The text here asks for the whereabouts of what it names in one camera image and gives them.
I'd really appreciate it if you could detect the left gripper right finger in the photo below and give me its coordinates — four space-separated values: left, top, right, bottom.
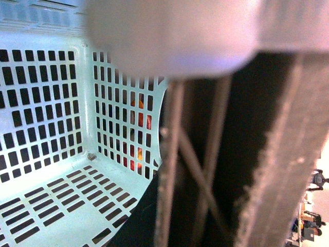
155 1 328 246

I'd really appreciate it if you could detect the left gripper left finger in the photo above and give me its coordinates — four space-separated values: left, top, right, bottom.
86 1 260 78

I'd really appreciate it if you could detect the light teal plastic basket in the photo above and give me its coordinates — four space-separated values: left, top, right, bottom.
1 1 168 246

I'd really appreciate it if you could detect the red orange mango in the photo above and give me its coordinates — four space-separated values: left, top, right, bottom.
123 110 152 174

